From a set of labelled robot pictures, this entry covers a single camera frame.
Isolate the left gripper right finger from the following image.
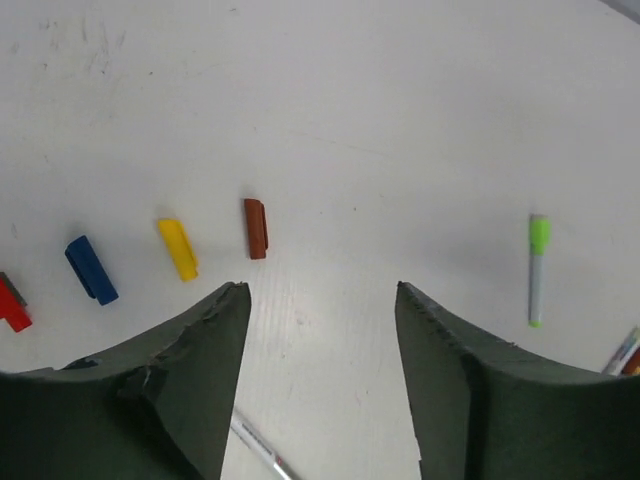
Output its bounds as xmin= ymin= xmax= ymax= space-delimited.
xmin=395 ymin=282 xmax=639 ymax=479

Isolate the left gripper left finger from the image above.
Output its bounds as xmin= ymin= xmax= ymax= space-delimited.
xmin=1 ymin=283 xmax=251 ymax=479

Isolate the brown cap marker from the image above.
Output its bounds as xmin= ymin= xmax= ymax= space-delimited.
xmin=230 ymin=408 xmax=300 ymax=480
xmin=620 ymin=348 xmax=640 ymax=376

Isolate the yellow pen cap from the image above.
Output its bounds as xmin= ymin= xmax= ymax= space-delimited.
xmin=156 ymin=218 xmax=198 ymax=282

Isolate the blue pen cap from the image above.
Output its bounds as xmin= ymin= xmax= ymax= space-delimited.
xmin=64 ymin=235 xmax=119 ymax=306

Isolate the red pen cap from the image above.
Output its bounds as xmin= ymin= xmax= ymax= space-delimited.
xmin=0 ymin=272 xmax=32 ymax=333

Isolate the light green cap marker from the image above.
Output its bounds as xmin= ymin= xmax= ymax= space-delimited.
xmin=528 ymin=214 xmax=551 ymax=327

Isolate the brown pen cap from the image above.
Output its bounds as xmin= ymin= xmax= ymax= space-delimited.
xmin=243 ymin=198 xmax=269 ymax=260

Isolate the dark green cap marker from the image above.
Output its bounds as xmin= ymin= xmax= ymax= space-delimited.
xmin=603 ymin=326 xmax=639 ymax=376

